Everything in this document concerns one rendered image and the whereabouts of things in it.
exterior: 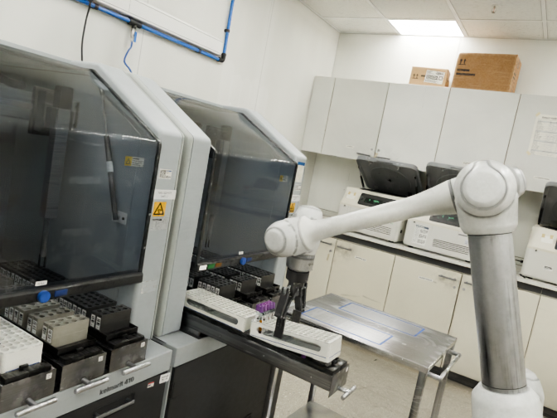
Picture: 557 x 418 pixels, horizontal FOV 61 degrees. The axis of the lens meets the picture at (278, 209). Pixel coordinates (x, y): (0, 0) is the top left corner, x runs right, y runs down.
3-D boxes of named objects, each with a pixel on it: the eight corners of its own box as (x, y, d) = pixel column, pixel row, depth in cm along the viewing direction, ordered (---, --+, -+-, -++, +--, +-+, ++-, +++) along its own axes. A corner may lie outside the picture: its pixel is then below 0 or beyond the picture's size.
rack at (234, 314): (178, 307, 175) (181, 291, 174) (196, 303, 184) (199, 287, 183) (242, 335, 160) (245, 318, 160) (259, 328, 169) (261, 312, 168)
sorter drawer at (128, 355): (-19, 298, 167) (-17, 274, 166) (19, 292, 179) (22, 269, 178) (118, 380, 130) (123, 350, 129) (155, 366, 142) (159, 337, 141)
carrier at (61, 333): (82, 336, 134) (85, 316, 134) (87, 338, 133) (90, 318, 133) (45, 347, 124) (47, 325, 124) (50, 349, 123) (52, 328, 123)
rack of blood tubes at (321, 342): (248, 337, 159) (249, 320, 159) (263, 331, 168) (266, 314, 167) (327, 362, 144) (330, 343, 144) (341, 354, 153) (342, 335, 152)
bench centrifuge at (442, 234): (400, 245, 368) (419, 158, 360) (419, 240, 422) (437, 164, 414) (475, 264, 341) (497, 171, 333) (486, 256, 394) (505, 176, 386)
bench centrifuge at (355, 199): (332, 227, 399) (348, 153, 391) (361, 225, 451) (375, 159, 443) (395, 244, 369) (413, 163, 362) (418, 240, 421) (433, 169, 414)
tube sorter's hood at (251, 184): (102, 237, 193) (124, 82, 186) (199, 230, 245) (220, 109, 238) (196, 273, 167) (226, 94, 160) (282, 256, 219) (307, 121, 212)
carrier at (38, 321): (68, 328, 138) (70, 308, 137) (72, 330, 137) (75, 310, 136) (30, 337, 128) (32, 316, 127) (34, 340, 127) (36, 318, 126)
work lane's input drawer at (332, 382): (165, 323, 176) (169, 299, 175) (190, 315, 188) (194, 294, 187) (341, 405, 140) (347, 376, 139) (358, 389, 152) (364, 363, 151)
